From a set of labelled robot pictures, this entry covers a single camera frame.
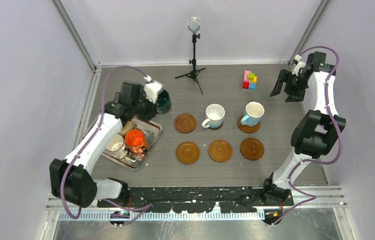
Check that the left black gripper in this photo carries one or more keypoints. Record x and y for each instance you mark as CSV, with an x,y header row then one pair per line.
x,y
151,112

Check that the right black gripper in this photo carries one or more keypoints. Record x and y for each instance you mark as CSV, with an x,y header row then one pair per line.
x,y
294,96

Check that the dark green mug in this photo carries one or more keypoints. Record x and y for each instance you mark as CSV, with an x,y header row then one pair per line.
x,y
163,103

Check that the light blue mug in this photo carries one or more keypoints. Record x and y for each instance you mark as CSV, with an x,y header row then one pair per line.
x,y
252,114

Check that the brown wooden coaster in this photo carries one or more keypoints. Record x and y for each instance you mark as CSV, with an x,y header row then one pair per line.
x,y
185,123
187,152
220,151
252,149
247,129

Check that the white mug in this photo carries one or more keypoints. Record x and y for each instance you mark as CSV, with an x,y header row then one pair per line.
x,y
214,116

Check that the dark walnut coaster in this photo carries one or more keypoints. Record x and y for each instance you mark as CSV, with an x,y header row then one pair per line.
x,y
219,127

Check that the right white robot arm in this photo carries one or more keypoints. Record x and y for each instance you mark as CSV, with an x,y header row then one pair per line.
x,y
319,129

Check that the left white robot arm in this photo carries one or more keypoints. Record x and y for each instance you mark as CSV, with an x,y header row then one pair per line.
x,y
70,178

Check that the beige mug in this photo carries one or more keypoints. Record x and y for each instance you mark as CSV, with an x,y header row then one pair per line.
x,y
126,128

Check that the metal tray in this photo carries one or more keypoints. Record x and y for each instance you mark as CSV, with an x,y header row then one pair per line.
x,y
134,162

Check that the colourful toy block stack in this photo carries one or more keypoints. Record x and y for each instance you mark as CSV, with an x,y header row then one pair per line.
x,y
249,81

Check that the orange glass mug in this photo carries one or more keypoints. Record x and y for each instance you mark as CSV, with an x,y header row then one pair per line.
x,y
136,142

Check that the grey speckled mug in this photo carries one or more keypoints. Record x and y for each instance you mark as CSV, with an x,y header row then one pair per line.
x,y
116,148

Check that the black tripod stand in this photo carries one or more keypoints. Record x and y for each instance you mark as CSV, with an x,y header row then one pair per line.
x,y
194,25

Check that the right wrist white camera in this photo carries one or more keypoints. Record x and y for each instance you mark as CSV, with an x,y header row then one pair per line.
x,y
297,65

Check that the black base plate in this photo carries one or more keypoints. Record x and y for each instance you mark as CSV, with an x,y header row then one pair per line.
x,y
229,199

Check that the aluminium frame rail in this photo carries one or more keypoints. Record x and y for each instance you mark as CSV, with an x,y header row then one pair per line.
x,y
217,211

